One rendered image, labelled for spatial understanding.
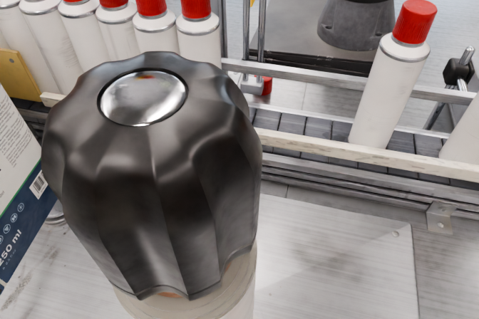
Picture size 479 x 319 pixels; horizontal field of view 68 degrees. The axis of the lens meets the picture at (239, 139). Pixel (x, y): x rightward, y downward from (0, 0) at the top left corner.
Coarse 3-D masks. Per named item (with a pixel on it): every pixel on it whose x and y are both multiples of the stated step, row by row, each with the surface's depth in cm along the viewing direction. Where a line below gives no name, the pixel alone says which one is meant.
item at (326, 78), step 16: (224, 64) 50; (240, 64) 49; (256, 64) 49; (304, 80) 48; (320, 80) 48; (336, 80) 47; (352, 80) 47; (416, 96) 46; (432, 96) 45; (448, 96) 45; (464, 96) 44
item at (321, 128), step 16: (48, 112) 55; (272, 112) 55; (272, 128) 52; (288, 128) 52; (304, 128) 53; (320, 128) 52; (336, 128) 52; (400, 144) 50; (416, 144) 50; (432, 144) 50; (320, 160) 48; (336, 160) 48; (400, 176) 47; (416, 176) 46; (432, 176) 46
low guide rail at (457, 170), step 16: (48, 96) 52; (64, 96) 52; (256, 128) 47; (272, 144) 47; (288, 144) 47; (304, 144) 46; (320, 144) 45; (336, 144) 45; (352, 144) 45; (352, 160) 46; (368, 160) 45; (384, 160) 45; (400, 160) 44; (416, 160) 44; (432, 160) 44; (448, 160) 44; (448, 176) 44; (464, 176) 43
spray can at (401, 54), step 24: (408, 0) 36; (408, 24) 35; (384, 48) 38; (408, 48) 37; (384, 72) 39; (408, 72) 38; (384, 96) 41; (408, 96) 41; (360, 120) 45; (384, 120) 43; (360, 144) 47; (384, 144) 47
